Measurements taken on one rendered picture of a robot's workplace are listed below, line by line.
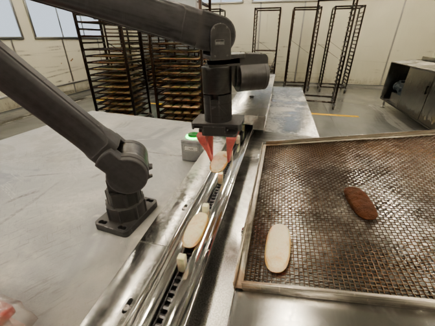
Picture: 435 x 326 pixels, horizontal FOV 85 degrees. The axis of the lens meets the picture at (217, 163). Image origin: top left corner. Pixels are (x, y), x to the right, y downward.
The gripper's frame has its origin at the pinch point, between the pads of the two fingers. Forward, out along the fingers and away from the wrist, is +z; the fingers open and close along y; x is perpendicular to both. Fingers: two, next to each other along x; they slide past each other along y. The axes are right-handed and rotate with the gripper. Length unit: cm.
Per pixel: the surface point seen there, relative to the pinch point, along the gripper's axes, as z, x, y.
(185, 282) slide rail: 9.0, 25.3, 0.4
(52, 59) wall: 6, -393, 434
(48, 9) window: -82, -421, 429
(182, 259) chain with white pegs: 7.0, 22.7, 1.6
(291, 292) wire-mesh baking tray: 4.0, 27.3, -14.8
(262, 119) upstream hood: 5.1, -43.9, -7.2
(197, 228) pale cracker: 8.2, 14.3, 1.8
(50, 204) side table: 10.6, 10.5, 41.3
